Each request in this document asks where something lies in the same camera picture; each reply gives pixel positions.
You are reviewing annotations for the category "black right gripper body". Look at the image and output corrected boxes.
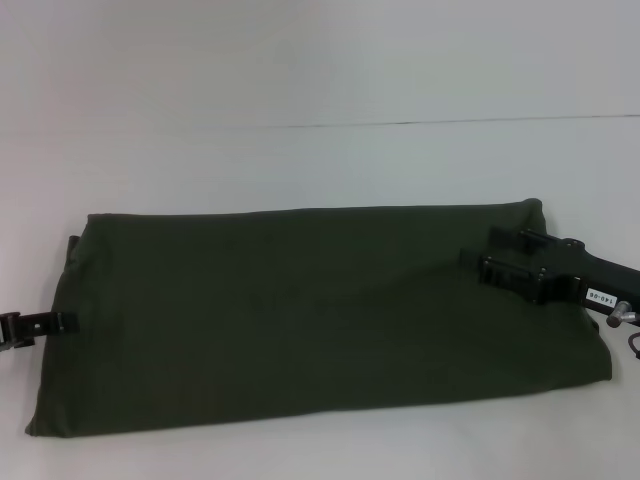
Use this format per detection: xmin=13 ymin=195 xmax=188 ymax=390
xmin=529 ymin=232 xmax=640 ymax=317

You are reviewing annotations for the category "dark green FREE t-shirt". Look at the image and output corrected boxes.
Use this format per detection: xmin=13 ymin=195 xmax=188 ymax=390
xmin=25 ymin=198 xmax=614 ymax=437

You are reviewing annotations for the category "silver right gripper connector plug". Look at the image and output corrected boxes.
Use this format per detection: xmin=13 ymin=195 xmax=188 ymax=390
xmin=605 ymin=301 xmax=640 ymax=330

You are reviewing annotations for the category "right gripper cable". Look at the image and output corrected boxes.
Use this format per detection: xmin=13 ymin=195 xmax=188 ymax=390
xmin=619 ymin=325 xmax=640 ymax=360

